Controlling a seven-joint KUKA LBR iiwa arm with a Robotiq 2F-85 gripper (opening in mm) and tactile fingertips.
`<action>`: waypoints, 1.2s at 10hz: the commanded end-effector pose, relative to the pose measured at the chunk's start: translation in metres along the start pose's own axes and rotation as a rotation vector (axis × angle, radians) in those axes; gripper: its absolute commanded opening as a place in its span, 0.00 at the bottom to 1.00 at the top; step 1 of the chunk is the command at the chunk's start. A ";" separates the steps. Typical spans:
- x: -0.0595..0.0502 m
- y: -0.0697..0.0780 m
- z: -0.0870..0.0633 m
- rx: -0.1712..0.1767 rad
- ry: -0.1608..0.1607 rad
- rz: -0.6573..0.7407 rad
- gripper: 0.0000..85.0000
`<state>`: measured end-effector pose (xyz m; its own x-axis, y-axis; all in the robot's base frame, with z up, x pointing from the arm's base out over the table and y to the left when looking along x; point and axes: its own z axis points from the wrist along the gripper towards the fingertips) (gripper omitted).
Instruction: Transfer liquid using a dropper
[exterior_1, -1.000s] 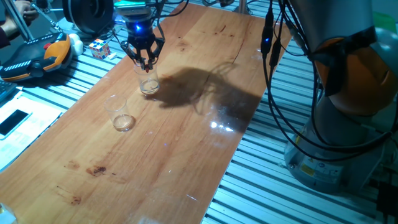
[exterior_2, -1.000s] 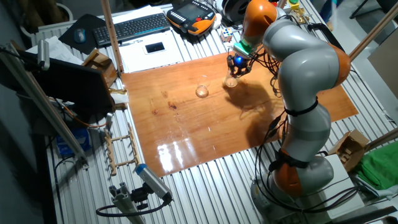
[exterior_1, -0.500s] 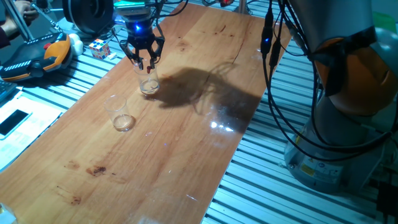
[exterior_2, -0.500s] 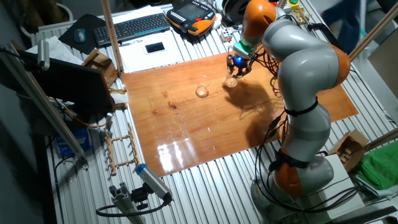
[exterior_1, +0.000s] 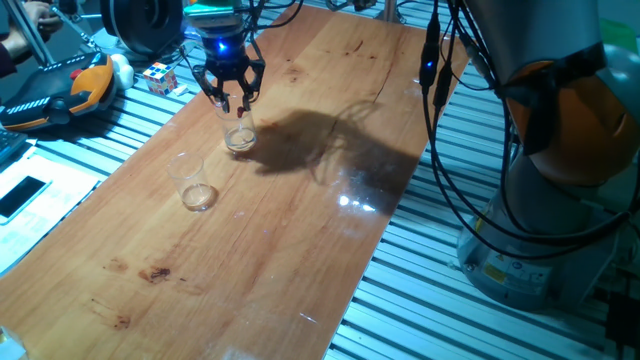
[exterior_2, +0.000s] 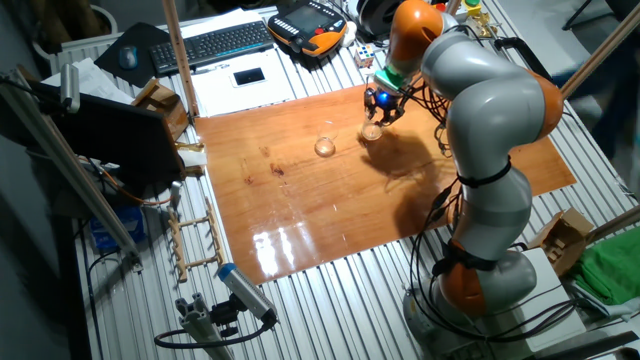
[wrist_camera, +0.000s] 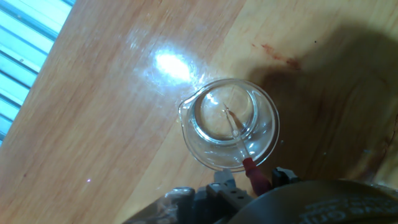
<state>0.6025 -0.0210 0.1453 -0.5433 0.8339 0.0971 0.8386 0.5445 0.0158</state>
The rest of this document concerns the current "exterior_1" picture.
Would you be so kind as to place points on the thin metal tripod leg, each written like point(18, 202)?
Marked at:
point(80, 30)

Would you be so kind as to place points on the small white eraser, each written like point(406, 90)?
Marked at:
point(180, 89)

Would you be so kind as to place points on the white smartphone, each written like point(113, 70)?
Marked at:
point(20, 196)

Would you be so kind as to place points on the green wrist adapter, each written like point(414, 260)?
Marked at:
point(212, 11)

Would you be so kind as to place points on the colourful puzzle cube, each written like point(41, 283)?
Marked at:
point(160, 79)

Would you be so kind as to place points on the wooden board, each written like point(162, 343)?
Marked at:
point(300, 260)

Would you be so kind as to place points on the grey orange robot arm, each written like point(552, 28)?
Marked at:
point(550, 40)

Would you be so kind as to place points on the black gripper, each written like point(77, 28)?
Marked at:
point(225, 55)

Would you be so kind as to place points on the black round spool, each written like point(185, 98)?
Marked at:
point(145, 25)

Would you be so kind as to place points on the upright stand pole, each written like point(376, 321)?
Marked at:
point(391, 12)

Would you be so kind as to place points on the clear glass beaker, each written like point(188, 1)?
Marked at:
point(197, 196)
point(242, 140)

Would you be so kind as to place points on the dark sleeved forearm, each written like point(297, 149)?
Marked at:
point(6, 62)

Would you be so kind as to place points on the white printed paper sheet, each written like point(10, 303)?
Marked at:
point(65, 195)

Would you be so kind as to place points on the glass dropper with red bulb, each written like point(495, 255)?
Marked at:
point(240, 113)

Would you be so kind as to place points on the person hand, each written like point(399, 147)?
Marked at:
point(37, 20)

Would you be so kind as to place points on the thick metal tripod leg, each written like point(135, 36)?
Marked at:
point(31, 45)

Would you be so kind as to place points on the black computer keyboard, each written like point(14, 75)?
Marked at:
point(10, 145)

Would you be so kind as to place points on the orange black teach pendant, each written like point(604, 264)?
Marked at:
point(50, 90)

